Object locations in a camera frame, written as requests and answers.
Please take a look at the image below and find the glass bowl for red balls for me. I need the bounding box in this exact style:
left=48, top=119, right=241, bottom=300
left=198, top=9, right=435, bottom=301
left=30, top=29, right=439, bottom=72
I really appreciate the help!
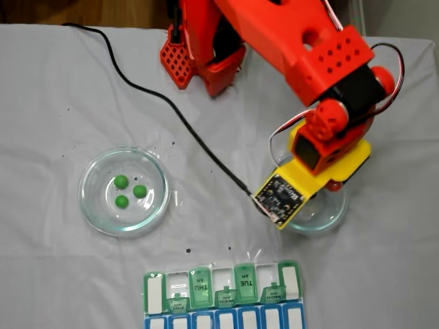
left=270, top=152, right=349, bottom=236

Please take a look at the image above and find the thick black camera cable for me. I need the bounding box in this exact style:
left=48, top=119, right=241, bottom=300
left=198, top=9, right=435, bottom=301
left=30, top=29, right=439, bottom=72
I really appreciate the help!
left=61, top=22, right=257, bottom=204

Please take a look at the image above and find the glass bowl for green balls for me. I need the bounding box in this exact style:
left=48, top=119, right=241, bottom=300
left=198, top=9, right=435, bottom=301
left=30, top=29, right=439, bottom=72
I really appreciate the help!
left=78, top=146, right=171, bottom=237

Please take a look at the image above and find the black table clamp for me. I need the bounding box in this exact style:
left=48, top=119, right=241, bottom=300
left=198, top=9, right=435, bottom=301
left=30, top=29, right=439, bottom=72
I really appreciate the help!
left=169, top=0, right=182, bottom=45

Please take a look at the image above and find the thin servo wire bundle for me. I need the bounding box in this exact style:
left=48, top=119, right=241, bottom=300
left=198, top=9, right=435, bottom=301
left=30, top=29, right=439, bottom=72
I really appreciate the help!
left=268, top=42, right=406, bottom=165

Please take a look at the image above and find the weekly pill organizer box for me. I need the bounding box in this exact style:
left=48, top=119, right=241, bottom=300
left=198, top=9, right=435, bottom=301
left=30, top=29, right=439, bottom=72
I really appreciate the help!
left=142, top=258, right=306, bottom=329

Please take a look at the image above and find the white tablecloth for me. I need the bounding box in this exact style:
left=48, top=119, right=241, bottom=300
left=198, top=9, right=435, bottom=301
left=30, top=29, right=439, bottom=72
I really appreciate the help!
left=0, top=23, right=439, bottom=329

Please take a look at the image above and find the white wall baseboard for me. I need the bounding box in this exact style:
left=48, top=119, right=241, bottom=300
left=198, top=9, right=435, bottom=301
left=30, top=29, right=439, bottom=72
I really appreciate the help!
left=353, top=0, right=368, bottom=37

